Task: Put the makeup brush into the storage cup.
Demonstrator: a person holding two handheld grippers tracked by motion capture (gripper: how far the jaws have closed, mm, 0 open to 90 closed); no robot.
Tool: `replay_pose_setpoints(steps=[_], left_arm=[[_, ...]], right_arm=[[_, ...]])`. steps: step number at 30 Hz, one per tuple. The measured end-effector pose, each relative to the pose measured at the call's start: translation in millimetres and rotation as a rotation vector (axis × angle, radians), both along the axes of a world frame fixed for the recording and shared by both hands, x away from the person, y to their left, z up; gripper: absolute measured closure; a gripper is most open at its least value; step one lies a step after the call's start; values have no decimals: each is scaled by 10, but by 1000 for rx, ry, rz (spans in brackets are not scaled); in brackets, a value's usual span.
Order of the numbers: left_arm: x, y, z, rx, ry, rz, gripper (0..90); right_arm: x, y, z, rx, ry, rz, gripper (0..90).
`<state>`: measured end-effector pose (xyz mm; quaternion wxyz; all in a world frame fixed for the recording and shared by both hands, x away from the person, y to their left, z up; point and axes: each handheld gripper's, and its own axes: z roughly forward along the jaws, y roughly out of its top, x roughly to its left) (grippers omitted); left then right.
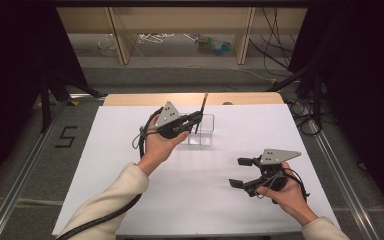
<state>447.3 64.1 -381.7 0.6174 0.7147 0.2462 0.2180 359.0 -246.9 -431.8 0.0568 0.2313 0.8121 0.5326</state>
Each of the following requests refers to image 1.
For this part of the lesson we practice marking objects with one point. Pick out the black stand legs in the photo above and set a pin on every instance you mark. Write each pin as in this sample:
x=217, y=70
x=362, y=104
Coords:
x=317, y=96
x=45, y=103

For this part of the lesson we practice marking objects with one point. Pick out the black curtain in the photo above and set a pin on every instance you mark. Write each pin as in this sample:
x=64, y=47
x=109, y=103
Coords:
x=10, y=83
x=363, y=83

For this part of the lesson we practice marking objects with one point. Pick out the person's right hand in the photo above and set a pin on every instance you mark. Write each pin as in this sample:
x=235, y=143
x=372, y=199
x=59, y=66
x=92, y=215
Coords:
x=293, y=200

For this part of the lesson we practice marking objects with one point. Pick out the clear plastic bag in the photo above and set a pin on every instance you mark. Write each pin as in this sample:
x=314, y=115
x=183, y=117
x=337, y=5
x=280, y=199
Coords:
x=107, y=45

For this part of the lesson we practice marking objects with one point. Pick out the white table mat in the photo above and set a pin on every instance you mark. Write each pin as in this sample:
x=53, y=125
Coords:
x=196, y=200

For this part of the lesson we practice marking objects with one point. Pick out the green and blue bundle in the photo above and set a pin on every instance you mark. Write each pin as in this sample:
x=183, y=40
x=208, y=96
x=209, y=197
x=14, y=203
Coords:
x=215, y=46

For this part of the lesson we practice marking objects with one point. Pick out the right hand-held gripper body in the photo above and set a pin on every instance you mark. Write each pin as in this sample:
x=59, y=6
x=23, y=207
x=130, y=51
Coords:
x=276, y=156

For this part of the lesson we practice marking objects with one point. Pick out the clear plastic divided container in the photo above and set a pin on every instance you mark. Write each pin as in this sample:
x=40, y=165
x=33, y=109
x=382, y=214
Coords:
x=206, y=136

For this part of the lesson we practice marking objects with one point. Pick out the person's left hand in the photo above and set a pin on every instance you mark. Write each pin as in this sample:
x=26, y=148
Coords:
x=158, y=150

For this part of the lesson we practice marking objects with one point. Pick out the black pencil with tan end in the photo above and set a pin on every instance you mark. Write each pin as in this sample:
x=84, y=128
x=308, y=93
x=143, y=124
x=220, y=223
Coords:
x=204, y=103

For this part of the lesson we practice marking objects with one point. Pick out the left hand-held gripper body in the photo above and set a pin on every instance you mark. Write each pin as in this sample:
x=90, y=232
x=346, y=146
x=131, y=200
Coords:
x=168, y=115

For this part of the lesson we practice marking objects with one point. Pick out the aluminium floor rail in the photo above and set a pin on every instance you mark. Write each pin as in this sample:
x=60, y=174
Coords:
x=343, y=180
x=16, y=190

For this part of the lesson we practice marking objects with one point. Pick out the light wooden shelf unit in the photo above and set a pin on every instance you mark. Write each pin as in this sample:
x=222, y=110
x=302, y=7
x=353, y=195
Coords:
x=180, y=20

